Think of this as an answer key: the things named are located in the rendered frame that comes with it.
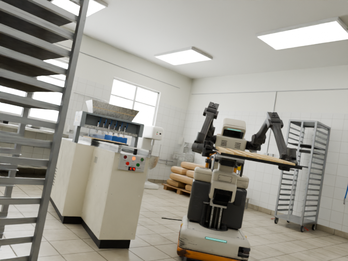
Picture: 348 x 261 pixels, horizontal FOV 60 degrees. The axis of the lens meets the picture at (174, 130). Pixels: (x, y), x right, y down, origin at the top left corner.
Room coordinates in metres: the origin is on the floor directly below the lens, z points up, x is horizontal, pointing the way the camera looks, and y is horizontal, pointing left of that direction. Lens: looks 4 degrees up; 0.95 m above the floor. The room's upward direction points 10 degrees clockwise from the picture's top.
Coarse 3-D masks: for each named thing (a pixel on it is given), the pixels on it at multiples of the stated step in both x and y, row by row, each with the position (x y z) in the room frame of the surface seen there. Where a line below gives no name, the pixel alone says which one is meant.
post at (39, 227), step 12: (84, 0) 1.42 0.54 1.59; (84, 12) 1.43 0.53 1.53; (84, 24) 1.44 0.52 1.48; (72, 48) 1.43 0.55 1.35; (72, 60) 1.42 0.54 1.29; (72, 72) 1.43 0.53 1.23; (60, 108) 1.43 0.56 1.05; (60, 120) 1.42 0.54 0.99; (60, 132) 1.43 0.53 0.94; (60, 144) 1.44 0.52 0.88; (48, 168) 1.43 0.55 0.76; (48, 180) 1.42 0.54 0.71; (48, 192) 1.43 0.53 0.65; (48, 204) 1.44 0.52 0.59; (36, 228) 1.43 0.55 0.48; (36, 240) 1.42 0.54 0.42; (36, 252) 1.43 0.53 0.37
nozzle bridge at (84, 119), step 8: (80, 112) 3.17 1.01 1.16; (88, 112) 3.13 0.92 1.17; (80, 120) 3.10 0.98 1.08; (88, 120) 3.22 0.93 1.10; (96, 120) 3.26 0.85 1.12; (104, 120) 3.31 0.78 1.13; (112, 120) 3.35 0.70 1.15; (120, 120) 3.31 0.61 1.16; (80, 128) 3.21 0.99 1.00; (96, 128) 3.22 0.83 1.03; (104, 128) 3.26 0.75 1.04; (112, 128) 3.36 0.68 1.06; (128, 128) 3.45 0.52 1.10; (136, 128) 3.50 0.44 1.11; (136, 136) 3.45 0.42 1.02; (136, 144) 3.54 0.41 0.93
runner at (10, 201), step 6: (0, 198) 1.31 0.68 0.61; (6, 198) 1.33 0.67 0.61; (12, 198) 1.35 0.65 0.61; (18, 198) 1.36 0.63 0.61; (24, 198) 1.38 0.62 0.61; (30, 198) 1.40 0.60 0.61; (36, 198) 1.42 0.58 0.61; (0, 204) 1.31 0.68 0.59; (6, 204) 1.33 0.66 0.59; (12, 204) 1.35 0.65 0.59; (18, 204) 1.37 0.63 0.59; (24, 204) 1.39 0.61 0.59; (30, 204) 1.41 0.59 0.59
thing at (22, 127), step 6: (30, 96) 1.74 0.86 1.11; (24, 108) 1.73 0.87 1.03; (24, 114) 1.73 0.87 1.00; (18, 126) 1.74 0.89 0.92; (24, 126) 1.74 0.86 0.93; (18, 132) 1.73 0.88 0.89; (18, 144) 1.73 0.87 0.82; (12, 156) 1.73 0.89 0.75; (18, 156) 1.74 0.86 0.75; (12, 174) 1.73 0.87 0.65; (6, 186) 1.73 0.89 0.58; (12, 186) 1.74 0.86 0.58; (6, 192) 1.72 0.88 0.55; (6, 210) 1.74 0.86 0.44
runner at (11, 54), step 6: (0, 48) 1.22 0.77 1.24; (6, 48) 1.24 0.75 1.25; (0, 54) 1.24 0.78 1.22; (6, 54) 1.24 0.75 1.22; (12, 54) 1.26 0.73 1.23; (18, 54) 1.27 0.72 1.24; (24, 54) 1.29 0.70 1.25; (18, 60) 1.29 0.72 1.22; (24, 60) 1.29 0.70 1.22; (30, 60) 1.31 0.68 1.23; (36, 60) 1.33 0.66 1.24; (36, 66) 1.36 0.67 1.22; (42, 66) 1.35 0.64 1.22; (48, 66) 1.37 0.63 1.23; (54, 66) 1.39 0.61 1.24; (60, 72) 1.42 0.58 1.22
